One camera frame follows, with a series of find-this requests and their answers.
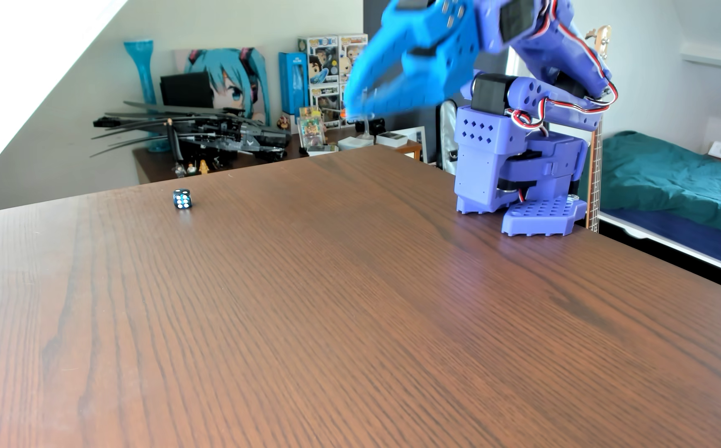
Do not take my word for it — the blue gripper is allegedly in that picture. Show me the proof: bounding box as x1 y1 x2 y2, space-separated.
343 0 483 119

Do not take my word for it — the figure box with pale figure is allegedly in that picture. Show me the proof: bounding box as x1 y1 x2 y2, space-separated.
338 34 369 83

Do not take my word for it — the black rimmed chair back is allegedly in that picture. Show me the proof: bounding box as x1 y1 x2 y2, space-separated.
437 98 459 173

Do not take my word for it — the figure box with dark-haired figure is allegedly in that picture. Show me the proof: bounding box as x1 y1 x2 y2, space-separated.
298 35 340 86

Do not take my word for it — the figure box with grey figure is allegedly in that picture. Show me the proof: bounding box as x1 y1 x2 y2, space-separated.
309 84 341 129

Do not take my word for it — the tall blue carton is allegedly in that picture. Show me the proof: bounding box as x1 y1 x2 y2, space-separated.
278 51 309 117

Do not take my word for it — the clear card display case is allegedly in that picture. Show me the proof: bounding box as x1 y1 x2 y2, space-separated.
297 107 329 154

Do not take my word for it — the anime girl picture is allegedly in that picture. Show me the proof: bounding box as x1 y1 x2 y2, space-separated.
174 48 272 125

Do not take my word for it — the black helicopter model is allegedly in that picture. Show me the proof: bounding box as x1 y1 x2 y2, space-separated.
90 101 292 164

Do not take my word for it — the bass guitar neck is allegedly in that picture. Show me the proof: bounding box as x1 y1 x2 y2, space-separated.
585 25 614 234

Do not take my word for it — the black box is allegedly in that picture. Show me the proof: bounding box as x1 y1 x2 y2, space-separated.
160 72 215 110

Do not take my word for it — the blue glass vase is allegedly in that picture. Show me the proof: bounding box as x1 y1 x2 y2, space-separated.
124 40 172 154

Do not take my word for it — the bed with teal blanket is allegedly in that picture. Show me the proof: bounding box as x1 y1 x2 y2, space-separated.
578 131 721 245

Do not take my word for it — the dark brown side desk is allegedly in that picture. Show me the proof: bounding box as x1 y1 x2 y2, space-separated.
132 127 424 185

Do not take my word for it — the dark blue mattress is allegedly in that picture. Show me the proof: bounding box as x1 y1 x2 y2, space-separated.
598 208 721 278

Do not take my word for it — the small picture frame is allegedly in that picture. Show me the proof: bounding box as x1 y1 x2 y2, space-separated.
398 126 429 164

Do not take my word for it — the red white black servo cable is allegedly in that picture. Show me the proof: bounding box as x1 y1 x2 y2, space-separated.
508 0 620 130

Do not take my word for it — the white wall shelf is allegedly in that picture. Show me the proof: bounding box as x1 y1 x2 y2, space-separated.
680 42 721 75

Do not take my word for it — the white bed frame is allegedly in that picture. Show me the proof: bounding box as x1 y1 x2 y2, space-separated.
595 212 721 295

